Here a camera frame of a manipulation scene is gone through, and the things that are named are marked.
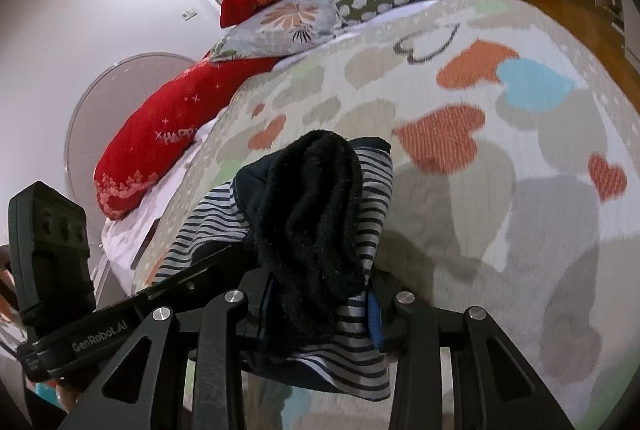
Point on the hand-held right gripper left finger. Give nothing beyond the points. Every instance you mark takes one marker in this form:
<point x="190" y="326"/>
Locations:
<point x="215" y="335"/>

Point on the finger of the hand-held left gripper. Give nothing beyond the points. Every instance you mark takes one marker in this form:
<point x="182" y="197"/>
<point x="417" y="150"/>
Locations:
<point x="190" y="282"/>

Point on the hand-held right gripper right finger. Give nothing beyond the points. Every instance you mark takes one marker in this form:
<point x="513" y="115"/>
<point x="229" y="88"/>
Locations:
<point x="377" y="325"/>

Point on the dark frog print pants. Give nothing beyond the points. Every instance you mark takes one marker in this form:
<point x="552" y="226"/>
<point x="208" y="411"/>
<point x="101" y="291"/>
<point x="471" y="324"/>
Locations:
<point x="310" y="220"/>

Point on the red lettered long pillow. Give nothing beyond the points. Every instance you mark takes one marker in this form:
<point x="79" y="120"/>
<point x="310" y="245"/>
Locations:
<point x="165" y="119"/>

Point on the heart print quilt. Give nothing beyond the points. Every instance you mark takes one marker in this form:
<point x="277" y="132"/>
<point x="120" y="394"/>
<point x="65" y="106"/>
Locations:
<point x="500" y="210"/>

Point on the grey floral pillow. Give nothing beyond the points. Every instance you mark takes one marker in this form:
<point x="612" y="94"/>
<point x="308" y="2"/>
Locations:
<point x="280" y="24"/>

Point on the white round frame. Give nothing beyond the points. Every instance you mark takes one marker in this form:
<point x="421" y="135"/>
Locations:
<point x="100" y="94"/>

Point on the wall socket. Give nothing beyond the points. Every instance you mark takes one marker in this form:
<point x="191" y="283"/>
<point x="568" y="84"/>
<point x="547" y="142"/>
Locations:
<point x="189" y="13"/>

